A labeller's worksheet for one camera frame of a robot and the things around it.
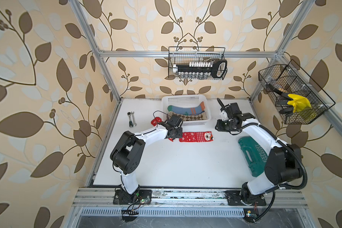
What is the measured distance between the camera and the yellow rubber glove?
67 cm

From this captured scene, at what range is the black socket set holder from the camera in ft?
2.70

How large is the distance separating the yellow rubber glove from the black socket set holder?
0.37 metres
